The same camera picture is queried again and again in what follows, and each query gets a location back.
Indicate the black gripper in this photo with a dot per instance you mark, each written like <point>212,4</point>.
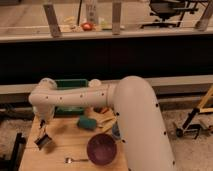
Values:
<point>42,129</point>

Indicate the black frame at left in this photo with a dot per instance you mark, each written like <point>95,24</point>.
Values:
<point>10,165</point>

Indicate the small blue cup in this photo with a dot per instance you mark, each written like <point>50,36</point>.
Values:
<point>115,131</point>

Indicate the metal spoon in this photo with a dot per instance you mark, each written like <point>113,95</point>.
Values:
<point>71,160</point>

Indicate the wooden utensil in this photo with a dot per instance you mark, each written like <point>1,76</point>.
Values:
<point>106,123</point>

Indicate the black office chair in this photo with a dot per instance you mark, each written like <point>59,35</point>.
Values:
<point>165,9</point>

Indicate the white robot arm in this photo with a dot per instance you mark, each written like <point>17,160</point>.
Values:
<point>140,122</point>

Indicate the purple bowl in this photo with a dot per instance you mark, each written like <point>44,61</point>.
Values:
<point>101,149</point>

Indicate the white cylindrical cup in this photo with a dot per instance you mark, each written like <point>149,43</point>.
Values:
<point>94,83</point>

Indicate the red fruit on far table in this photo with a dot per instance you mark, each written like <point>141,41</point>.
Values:
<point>87,26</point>

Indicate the yellow black stand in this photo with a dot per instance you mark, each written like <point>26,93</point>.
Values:
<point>201,108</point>

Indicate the green plastic bin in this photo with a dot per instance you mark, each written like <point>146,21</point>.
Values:
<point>64,84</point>

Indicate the teal green sponge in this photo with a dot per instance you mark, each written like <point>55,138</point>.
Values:
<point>86,123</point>

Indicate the clear bottle on far table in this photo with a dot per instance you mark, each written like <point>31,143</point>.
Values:
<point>92,11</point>

